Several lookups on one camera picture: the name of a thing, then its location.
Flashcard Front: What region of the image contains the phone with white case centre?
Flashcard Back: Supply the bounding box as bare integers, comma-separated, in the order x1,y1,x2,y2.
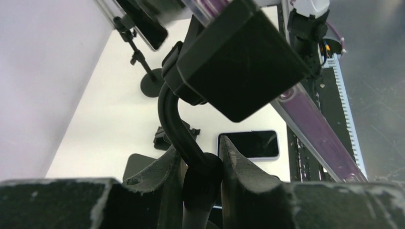
217,130,280,160

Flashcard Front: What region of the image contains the white slotted cable duct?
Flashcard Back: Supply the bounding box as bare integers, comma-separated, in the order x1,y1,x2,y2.
324,53,368,180

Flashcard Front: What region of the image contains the black folding phone stand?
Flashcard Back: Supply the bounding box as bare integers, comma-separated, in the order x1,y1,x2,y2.
153,121,201,151

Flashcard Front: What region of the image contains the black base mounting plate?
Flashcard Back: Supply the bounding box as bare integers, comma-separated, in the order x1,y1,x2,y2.
277,6,358,183

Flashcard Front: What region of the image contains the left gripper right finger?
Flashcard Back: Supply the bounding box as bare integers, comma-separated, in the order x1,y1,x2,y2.
219,136,405,229

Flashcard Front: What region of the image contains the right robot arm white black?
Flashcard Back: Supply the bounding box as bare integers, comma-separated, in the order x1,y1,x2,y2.
287,0,330,79

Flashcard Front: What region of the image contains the phone with white case right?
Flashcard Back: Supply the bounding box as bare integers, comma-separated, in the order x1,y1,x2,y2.
94,0,168,51

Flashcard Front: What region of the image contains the phone with white case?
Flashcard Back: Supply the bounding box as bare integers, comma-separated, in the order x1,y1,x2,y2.
217,130,280,160
94,0,168,51

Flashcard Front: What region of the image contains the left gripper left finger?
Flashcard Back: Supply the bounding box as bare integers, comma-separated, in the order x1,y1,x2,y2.
0,148,183,229

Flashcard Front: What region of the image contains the black phone stand right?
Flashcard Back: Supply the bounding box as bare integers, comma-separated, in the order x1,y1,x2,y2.
113,17,164,98

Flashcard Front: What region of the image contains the phone stand brown round base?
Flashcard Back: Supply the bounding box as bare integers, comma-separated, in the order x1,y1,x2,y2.
122,154,156,181

